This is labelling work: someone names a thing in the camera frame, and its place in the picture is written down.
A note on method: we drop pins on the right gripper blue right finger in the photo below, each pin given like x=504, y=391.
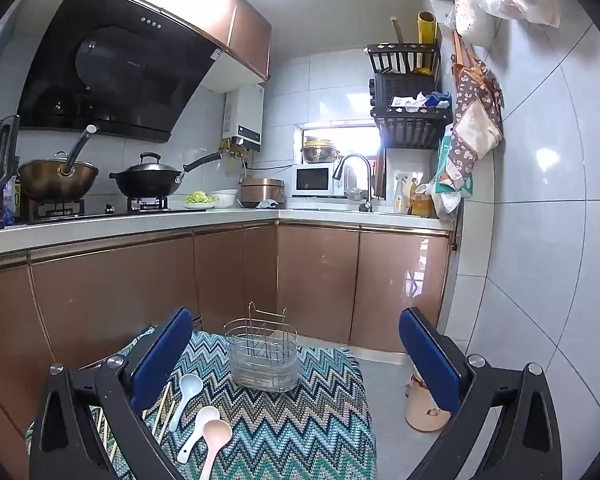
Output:
x=438, y=373

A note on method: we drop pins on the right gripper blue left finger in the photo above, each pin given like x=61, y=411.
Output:
x=153, y=358

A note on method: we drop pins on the light blue ceramic spoon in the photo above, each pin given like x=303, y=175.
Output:
x=190, y=386

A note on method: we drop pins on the white ceramic spoon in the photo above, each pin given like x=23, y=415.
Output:
x=204, y=415

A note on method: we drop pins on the wire utensil holder basket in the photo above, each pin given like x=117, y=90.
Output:
x=262, y=349

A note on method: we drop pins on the beige pink ceramic spoon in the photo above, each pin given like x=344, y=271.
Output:
x=217, y=434

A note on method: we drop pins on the kitchen sink faucet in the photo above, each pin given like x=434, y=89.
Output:
x=355, y=193

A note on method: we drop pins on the trash bin with liner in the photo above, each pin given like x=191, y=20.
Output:
x=421, y=410

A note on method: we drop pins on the lower copper cabinets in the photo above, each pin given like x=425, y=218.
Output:
x=79, y=301

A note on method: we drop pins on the zigzag patterned table mat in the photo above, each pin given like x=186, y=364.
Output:
x=86, y=427

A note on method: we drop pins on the plate of green vegetables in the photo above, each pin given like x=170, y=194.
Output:
x=198, y=201

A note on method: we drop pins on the white bowl on counter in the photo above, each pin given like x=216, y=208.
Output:
x=224, y=199

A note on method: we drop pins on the black wok with lid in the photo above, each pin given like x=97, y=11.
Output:
x=150, y=178

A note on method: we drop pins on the copper rice cooker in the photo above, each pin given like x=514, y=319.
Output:
x=253, y=191

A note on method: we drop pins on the orange detergent bottle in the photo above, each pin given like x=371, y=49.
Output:
x=421, y=202

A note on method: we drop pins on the gas stove top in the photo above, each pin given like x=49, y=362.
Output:
x=70, y=210

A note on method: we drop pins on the white microwave oven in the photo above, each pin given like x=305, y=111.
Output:
x=317, y=180

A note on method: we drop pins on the steel pot above microwave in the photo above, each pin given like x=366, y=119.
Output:
x=319, y=151

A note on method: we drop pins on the white gas water heater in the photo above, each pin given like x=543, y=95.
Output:
x=243, y=117

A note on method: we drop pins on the brown patterned hanging apron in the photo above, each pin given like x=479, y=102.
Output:
x=478, y=123

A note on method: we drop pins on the black range hood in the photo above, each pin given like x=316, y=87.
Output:
x=116, y=65

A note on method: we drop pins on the yellow roll on rack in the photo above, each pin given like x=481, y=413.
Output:
x=426, y=34

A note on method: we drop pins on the brass wok with handle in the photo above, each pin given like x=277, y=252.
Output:
x=63, y=178

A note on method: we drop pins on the black wall dish rack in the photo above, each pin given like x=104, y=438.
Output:
x=408, y=106

